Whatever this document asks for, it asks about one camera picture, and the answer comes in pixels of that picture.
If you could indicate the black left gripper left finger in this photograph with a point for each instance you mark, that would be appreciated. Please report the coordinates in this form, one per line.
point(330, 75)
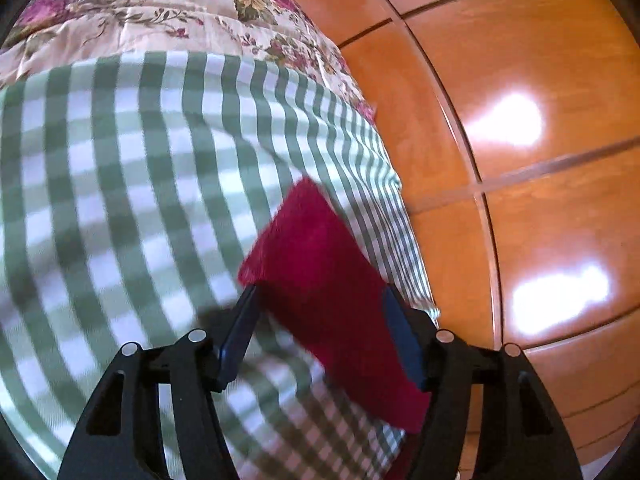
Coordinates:
point(150, 398)

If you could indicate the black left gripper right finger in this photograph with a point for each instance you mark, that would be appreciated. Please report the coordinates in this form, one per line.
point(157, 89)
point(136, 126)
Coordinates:
point(490, 401)

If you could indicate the red small cloth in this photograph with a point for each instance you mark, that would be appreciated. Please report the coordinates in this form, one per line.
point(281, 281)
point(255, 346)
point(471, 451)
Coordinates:
point(359, 409)

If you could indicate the green white checkered sheet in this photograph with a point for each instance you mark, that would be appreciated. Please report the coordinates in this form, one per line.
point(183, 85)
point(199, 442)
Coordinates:
point(132, 188)

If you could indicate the orange wooden wardrobe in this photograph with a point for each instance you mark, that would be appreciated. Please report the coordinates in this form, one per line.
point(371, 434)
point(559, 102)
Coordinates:
point(514, 126)

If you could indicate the floral pink quilt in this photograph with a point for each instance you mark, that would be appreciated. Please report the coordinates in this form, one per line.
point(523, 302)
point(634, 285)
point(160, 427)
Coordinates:
point(52, 33)

